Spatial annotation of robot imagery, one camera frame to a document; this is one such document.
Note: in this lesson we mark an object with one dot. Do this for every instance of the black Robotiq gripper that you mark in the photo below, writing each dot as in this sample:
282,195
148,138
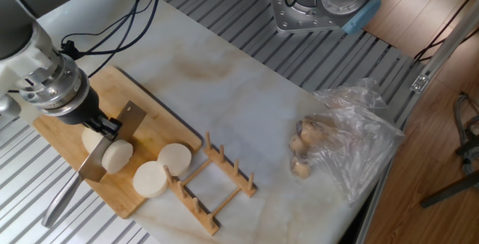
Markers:
80,111

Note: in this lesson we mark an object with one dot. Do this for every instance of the steel cleaver knife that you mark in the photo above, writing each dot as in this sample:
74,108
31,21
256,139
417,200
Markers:
131,120

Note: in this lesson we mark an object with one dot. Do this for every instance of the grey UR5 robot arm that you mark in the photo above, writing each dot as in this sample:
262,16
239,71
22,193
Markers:
15,19

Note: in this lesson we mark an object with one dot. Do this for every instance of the round white radish slice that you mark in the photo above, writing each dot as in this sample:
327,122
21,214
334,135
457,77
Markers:
118,156
149,180
174,159

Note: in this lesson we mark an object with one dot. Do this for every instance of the wooden cutting board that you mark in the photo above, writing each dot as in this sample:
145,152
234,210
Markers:
168,139

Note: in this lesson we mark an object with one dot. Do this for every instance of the wooden peg rack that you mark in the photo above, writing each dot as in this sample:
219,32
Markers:
230,169

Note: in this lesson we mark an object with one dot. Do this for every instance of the white marble slab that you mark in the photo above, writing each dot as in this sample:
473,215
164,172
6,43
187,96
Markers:
243,98

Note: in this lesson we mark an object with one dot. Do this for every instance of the clear plastic bag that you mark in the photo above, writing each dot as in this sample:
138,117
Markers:
355,150

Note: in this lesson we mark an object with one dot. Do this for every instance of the black stand leg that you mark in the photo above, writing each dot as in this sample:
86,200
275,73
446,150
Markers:
449,191

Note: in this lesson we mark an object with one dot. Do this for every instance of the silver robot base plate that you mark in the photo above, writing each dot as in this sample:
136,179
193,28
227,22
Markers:
284,12

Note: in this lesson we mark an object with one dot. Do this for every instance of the silver corner bracket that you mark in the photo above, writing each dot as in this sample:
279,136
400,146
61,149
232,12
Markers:
420,83

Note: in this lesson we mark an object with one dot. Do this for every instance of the aluminium frame rail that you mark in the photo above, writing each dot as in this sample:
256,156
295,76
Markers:
449,42

